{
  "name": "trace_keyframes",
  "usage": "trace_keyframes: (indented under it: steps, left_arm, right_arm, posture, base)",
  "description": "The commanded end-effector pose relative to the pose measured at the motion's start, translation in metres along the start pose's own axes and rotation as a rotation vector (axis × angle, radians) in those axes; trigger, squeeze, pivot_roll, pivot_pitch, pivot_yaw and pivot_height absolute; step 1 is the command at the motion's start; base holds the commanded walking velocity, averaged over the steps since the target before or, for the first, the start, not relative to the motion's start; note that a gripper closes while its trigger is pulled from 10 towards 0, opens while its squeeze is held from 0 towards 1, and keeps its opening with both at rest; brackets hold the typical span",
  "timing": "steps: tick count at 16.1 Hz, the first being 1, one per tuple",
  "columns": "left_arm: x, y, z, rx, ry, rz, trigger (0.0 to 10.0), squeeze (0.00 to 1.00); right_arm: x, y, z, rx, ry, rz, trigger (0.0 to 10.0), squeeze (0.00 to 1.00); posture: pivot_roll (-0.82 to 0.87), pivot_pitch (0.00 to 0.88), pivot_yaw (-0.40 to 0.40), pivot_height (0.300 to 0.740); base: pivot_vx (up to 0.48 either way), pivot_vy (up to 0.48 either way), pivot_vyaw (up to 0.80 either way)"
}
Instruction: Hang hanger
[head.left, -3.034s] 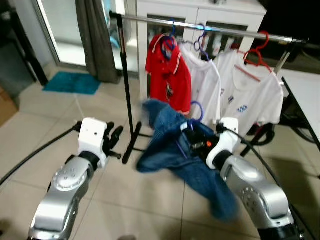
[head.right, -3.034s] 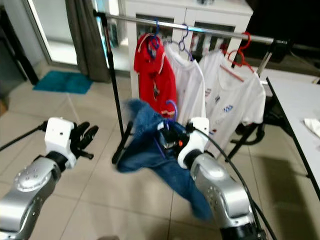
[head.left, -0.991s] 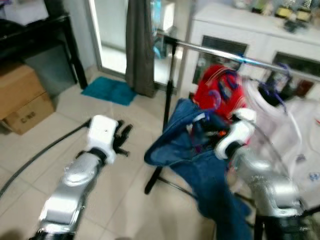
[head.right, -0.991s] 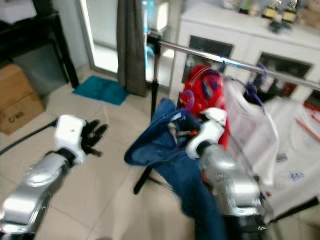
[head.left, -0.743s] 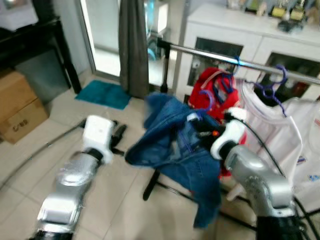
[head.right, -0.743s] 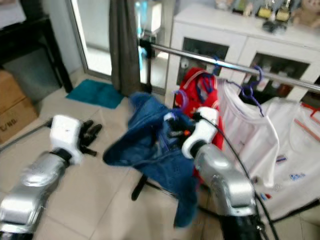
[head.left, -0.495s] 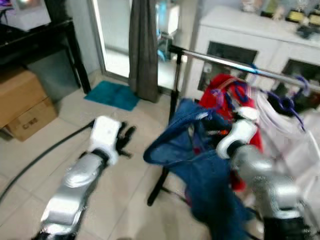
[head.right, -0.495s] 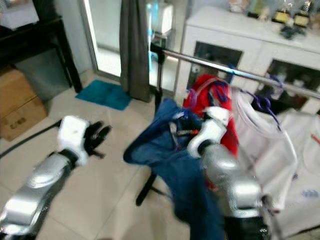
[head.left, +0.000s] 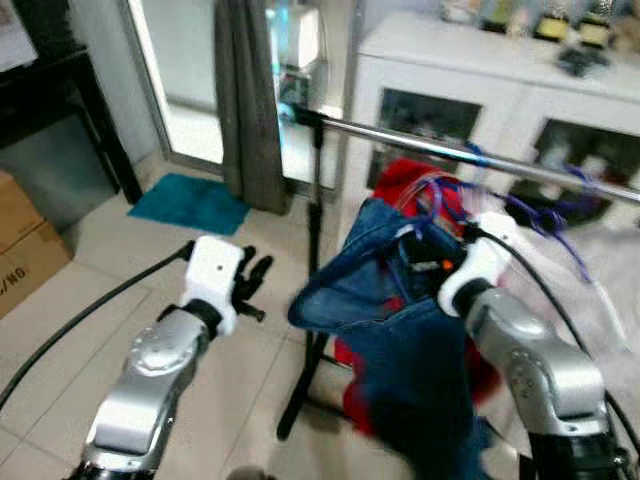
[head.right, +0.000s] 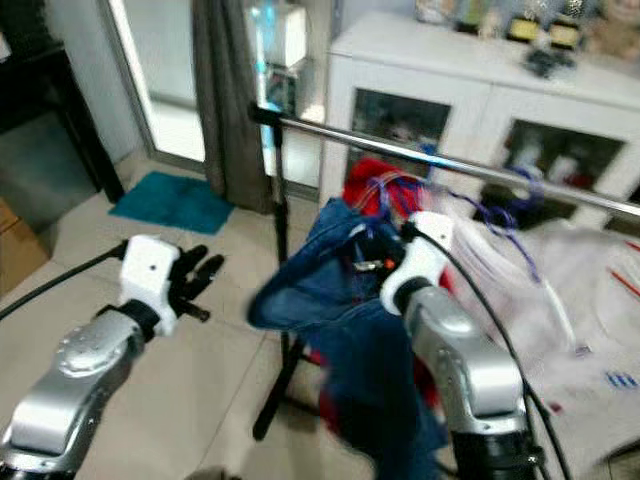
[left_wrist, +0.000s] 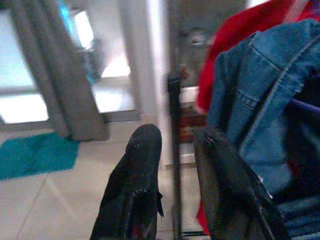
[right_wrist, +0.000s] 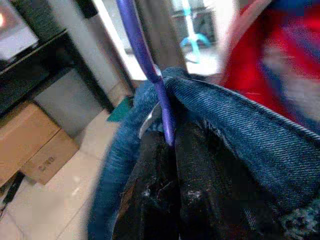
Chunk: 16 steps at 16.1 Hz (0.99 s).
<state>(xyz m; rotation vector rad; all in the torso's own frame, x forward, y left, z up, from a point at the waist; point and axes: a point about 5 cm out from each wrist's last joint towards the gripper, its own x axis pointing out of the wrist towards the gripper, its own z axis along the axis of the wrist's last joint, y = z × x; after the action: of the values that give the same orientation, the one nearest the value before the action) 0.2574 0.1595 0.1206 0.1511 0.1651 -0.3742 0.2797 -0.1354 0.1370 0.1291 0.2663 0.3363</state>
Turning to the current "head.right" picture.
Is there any blue denim garment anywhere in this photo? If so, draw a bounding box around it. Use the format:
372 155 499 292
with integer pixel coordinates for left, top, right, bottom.
244 196 453 480

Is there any teal floor mat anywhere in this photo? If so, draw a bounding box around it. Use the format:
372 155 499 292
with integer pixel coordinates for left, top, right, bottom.
109 171 238 237

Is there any plain white shirt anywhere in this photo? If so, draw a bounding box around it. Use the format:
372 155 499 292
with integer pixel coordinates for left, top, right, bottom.
440 190 591 401

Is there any grey curtain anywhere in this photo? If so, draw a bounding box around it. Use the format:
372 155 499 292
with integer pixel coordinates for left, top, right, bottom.
192 0 275 215

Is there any small printed cardboard box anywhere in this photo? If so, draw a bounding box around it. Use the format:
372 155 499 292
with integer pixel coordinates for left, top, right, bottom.
0 203 53 297

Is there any glass sliding door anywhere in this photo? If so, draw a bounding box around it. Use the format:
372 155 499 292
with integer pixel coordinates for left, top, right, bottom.
105 0 326 186

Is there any black side table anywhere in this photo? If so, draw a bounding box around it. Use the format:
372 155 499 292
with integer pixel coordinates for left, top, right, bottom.
0 45 109 206

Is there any white glass-door cabinet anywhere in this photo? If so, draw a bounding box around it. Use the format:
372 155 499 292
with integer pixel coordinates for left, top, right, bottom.
318 10 640 236

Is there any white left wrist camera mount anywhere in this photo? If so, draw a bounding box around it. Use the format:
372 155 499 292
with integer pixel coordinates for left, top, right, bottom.
120 234 184 338

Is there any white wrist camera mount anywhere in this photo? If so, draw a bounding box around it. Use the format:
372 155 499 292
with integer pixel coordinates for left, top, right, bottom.
378 211 456 315
120 234 184 338

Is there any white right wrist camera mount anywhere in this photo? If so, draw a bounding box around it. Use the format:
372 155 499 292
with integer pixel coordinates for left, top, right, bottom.
378 211 456 315

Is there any steel rail clothes rack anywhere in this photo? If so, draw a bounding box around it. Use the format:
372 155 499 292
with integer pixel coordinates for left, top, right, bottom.
248 103 640 443

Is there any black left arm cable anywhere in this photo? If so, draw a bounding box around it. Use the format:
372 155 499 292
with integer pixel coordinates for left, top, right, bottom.
0 240 131 321

